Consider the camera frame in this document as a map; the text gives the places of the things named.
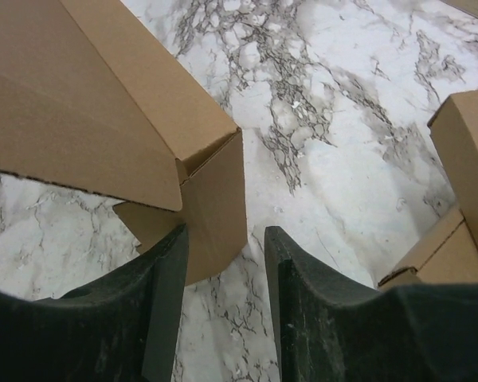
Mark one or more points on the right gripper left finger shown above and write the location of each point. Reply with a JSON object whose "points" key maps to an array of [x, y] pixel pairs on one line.
{"points": [[122, 326]]}

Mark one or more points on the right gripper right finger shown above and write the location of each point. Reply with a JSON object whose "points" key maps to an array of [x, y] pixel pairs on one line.
{"points": [[328, 327]]}

